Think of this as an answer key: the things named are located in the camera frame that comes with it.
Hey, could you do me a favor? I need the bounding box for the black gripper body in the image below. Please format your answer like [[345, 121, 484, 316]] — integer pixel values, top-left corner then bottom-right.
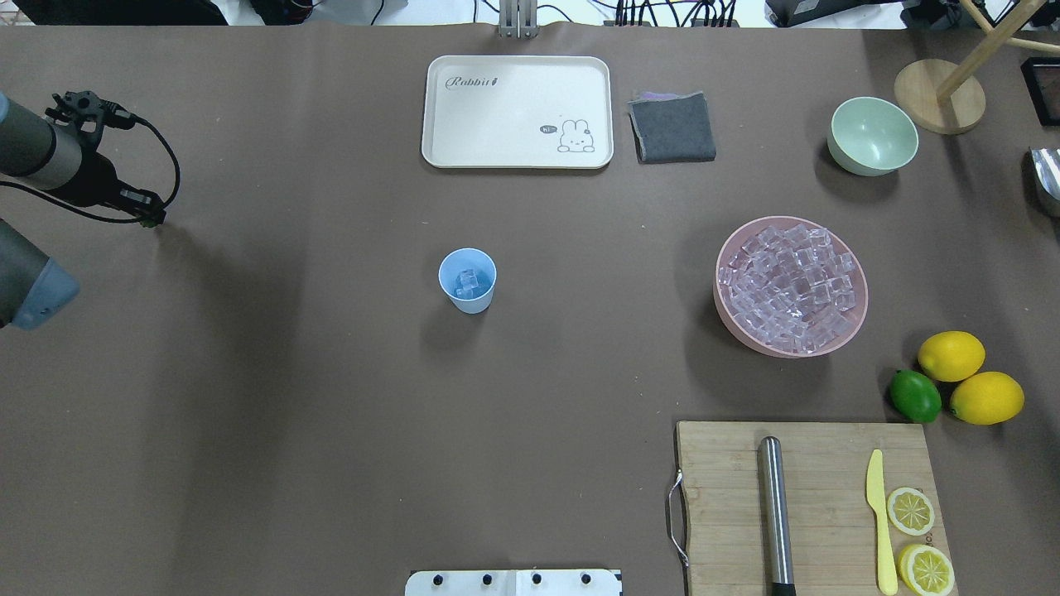
[[45, 91, 137, 208]]

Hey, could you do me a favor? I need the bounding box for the clear ice cube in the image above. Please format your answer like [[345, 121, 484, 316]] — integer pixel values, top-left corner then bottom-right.
[[457, 268, 480, 288], [455, 283, 480, 300]]

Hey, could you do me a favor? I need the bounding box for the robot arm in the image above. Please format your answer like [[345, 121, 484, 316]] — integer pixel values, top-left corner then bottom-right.
[[1, 90, 182, 329]]

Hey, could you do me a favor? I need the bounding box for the blue plastic cup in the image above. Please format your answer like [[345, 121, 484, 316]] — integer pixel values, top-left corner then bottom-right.
[[438, 248, 497, 315]]

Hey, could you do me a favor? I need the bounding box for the wooden cup stand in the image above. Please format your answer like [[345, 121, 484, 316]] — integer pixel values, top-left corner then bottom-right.
[[894, 1, 1059, 135]]

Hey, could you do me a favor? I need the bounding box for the steel ice scoop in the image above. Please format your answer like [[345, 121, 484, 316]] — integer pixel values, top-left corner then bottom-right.
[[1029, 148, 1059, 220]]

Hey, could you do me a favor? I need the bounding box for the cream rabbit tray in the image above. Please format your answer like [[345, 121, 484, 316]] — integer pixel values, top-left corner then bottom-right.
[[421, 55, 614, 170]]

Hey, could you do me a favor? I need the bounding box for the grey folded cloth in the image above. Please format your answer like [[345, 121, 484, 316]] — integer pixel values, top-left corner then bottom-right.
[[626, 90, 718, 165]]

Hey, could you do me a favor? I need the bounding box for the pink bowl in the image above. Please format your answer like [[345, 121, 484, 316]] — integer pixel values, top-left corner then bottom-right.
[[713, 216, 870, 358]]

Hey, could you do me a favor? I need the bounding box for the green bowl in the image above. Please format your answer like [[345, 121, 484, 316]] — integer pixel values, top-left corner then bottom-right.
[[826, 97, 919, 177]]

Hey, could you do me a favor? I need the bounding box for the wooden cutting board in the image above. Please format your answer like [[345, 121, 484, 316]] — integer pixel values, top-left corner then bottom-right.
[[675, 421, 950, 595]]

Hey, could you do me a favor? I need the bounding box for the green lime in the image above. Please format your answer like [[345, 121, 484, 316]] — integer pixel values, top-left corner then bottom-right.
[[887, 369, 942, 424]]

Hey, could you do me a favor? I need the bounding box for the whole yellow lemon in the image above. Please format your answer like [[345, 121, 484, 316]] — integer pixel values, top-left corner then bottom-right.
[[917, 329, 985, 382], [949, 371, 1025, 425]]

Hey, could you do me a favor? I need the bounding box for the lemon half slice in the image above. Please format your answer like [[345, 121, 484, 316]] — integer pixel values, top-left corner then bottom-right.
[[898, 546, 956, 595], [885, 486, 936, 536]]

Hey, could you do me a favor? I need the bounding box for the yellow plastic knife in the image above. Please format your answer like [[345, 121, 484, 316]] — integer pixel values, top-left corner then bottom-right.
[[865, 449, 899, 595]]

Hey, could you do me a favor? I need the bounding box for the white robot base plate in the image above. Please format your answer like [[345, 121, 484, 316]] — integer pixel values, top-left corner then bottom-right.
[[404, 567, 624, 595]]

